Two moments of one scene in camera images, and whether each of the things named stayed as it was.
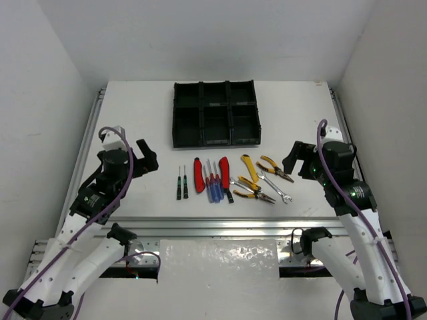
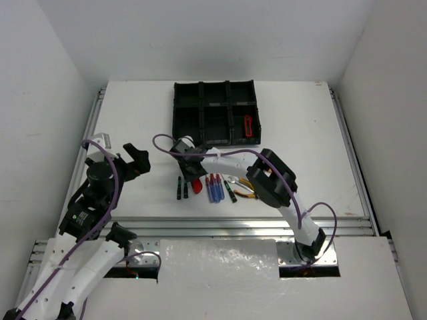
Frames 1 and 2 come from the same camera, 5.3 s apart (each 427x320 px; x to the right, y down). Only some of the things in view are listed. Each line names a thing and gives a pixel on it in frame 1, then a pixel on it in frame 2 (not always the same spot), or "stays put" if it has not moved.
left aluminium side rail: [81, 158] stays put
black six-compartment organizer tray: [215, 113] stays put
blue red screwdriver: [208, 187] stays put
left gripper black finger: [148, 154] → [140, 158]
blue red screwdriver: [213, 197] stays put
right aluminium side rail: [341, 115] stays put
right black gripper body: [317, 172] → [189, 175]
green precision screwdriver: [179, 185] stays put
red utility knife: [225, 172] → [248, 126]
